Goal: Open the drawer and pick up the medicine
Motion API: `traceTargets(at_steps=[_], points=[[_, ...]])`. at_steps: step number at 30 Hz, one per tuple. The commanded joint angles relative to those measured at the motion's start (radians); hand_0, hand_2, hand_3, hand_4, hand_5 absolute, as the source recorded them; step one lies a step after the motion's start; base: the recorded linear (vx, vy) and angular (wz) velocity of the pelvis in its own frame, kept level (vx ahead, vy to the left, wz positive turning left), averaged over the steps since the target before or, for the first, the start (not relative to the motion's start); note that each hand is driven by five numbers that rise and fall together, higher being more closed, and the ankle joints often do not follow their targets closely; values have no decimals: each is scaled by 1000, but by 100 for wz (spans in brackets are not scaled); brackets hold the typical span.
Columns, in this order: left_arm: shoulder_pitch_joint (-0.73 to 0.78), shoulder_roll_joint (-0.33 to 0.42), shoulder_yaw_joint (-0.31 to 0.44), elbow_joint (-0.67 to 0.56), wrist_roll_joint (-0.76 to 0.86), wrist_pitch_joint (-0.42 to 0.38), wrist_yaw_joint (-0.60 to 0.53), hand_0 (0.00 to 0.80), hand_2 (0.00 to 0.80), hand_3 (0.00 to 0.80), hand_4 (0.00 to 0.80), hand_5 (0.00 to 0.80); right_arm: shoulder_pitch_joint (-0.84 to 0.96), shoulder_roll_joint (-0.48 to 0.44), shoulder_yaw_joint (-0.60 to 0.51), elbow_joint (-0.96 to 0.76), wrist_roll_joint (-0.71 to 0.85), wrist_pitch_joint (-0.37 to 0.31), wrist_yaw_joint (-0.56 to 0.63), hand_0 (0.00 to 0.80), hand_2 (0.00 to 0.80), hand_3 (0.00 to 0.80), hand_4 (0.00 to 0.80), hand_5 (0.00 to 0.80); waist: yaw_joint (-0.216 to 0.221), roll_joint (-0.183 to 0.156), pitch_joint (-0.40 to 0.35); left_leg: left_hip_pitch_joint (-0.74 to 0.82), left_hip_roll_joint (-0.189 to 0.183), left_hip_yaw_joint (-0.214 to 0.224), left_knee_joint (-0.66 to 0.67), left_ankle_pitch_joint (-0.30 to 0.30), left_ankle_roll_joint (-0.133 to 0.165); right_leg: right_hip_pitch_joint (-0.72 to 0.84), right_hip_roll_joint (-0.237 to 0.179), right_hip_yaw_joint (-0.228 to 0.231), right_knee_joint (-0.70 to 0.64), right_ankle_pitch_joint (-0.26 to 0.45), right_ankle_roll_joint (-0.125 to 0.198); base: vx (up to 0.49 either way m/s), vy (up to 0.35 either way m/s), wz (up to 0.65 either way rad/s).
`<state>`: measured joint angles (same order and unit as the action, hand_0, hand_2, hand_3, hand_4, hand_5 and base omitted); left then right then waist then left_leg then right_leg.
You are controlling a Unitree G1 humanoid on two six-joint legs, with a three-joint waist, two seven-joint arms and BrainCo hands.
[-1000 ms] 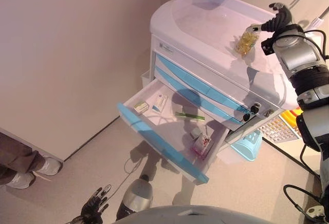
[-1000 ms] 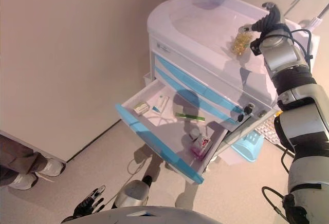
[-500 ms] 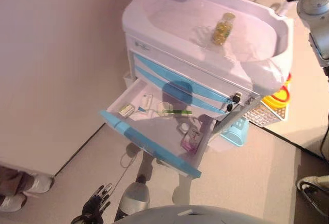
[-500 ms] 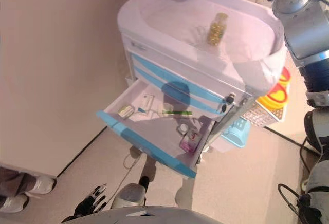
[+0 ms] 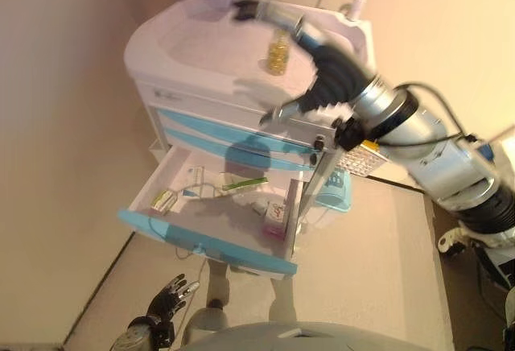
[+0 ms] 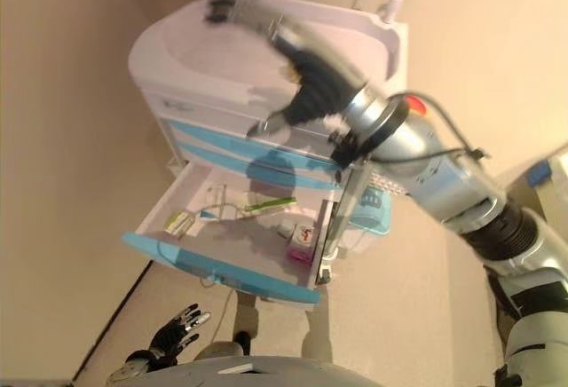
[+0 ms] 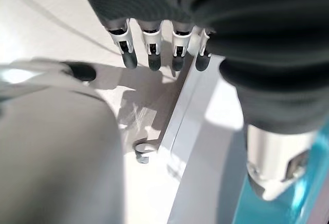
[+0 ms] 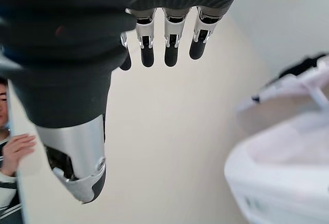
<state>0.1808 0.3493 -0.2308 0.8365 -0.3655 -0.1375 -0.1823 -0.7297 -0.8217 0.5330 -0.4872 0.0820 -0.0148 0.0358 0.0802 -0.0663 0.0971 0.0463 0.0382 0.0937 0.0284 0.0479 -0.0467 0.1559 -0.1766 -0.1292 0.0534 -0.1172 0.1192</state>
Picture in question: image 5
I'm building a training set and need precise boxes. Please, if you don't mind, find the white and blue packet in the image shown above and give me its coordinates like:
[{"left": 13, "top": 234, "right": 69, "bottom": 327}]
[{"left": 183, "top": 163, "right": 207, "bottom": 200}]

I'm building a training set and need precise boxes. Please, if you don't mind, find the white medical cart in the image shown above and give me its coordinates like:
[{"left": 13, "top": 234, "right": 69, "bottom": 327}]
[{"left": 122, "top": 0, "right": 389, "bottom": 263}]

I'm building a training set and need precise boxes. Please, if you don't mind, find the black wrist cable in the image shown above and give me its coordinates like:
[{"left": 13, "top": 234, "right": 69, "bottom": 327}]
[{"left": 396, "top": 81, "right": 494, "bottom": 153}]

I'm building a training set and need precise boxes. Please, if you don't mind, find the grey robot torso shell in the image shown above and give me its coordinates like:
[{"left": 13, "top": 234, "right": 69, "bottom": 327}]
[{"left": 180, "top": 320, "right": 458, "bottom": 351}]

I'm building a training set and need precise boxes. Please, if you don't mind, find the blue side bin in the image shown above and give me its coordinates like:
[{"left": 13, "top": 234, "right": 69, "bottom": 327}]
[{"left": 315, "top": 167, "right": 352, "bottom": 212}]

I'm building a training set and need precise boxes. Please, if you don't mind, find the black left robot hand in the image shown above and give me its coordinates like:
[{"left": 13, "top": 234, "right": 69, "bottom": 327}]
[{"left": 146, "top": 273, "right": 201, "bottom": 328}]

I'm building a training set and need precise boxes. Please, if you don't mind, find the white stand base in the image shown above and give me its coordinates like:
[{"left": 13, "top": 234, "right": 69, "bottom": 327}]
[{"left": 437, "top": 228, "right": 479, "bottom": 256}]

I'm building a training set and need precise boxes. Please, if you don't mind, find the white perforated basket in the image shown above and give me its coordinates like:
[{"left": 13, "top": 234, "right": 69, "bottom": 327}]
[{"left": 336, "top": 141, "right": 389, "bottom": 178}]

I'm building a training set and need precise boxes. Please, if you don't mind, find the thin floor cable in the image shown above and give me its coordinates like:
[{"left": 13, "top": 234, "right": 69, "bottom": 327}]
[{"left": 175, "top": 246, "right": 210, "bottom": 332}]

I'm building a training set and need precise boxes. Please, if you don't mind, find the yellow capsule medicine bottle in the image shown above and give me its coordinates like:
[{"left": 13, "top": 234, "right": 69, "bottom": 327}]
[{"left": 259, "top": 31, "right": 291, "bottom": 75}]

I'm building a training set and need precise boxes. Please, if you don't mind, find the green and white medicine box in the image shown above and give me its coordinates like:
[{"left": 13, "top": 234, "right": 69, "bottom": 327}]
[{"left": 149, "top": 188, "right": 181, "bottom": 214}]

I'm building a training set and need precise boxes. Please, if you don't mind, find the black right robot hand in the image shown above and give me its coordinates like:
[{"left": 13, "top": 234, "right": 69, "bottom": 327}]
[{"left": 231, "top": 0, "right": 379, "bottom": 126}]

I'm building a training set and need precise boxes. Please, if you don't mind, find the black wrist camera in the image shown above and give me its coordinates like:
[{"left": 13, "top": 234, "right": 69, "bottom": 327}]
[{"left": 332, "top": 117, "right": 366, "bottom": 151}]

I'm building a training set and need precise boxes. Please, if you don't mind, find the blue fronted cart drawer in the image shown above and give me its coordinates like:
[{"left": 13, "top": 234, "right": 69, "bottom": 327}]
[
  {"left": 154, "top": 108, "right": 321, "bottom": 155},
  {"left": 160, "top": 127, "right": 319, "bottom": 171},
  {"left": 116, "top": 145, "right": 301, "bottom": 282}
]

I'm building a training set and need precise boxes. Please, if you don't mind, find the red and white medicine box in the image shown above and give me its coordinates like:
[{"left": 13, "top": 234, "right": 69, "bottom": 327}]
[{"left": 261, "top": 200, "right": 290, "bottom": 240}]

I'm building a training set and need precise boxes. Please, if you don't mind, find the white pole clamp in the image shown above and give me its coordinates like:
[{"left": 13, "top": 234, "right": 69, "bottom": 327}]
[{"left": 340, "top": 0, "right": 369, "bottom": 22}]

